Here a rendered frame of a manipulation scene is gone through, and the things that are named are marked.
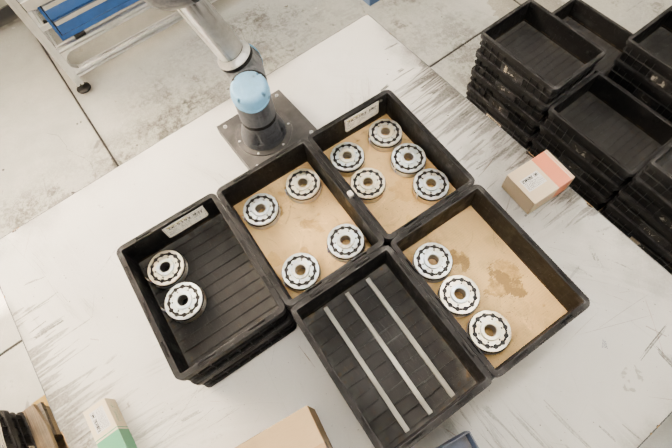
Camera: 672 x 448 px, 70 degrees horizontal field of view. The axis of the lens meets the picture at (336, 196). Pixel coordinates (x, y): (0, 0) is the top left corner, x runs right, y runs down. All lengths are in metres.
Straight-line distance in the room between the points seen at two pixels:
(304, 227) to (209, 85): 1.65
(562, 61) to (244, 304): 1.63
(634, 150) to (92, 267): 2.04
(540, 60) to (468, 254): 1.13
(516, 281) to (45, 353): 1.34
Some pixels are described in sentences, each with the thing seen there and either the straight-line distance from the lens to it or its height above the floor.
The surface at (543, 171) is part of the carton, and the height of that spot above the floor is 0.77.
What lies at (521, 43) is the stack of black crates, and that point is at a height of 0.49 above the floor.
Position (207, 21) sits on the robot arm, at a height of 1.14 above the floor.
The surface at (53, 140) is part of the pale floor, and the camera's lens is 3.04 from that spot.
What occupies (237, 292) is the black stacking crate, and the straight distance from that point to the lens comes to 1.34.
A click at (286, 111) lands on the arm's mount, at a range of 1.69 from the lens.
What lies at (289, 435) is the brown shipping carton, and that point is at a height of 0.86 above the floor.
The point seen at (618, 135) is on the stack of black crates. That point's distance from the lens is 2.27.
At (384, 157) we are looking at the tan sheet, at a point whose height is 0.83.
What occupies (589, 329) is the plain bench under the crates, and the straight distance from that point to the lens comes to 1.52.
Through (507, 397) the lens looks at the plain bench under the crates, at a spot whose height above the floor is 0.70.
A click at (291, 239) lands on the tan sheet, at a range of 1.36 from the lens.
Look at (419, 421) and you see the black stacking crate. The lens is 1.25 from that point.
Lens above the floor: 2.07
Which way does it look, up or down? 63 degrees down
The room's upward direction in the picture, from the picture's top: 9 degrees counter-clockwise
